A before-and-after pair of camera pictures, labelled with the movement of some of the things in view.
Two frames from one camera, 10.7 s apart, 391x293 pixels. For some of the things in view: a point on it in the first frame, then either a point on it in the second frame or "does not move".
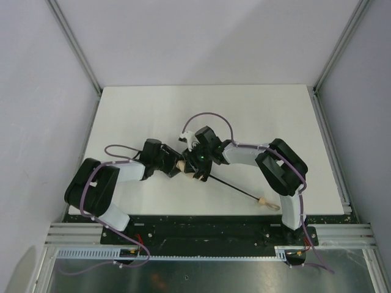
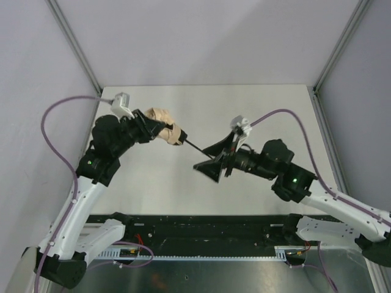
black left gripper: (172, 162) -> (143, 124)
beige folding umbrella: (181, 166) -> (171, 132)
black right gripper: (197, 165) -> (229, 159)
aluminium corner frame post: (361, 9) does not move
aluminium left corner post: (73, 41) does not move
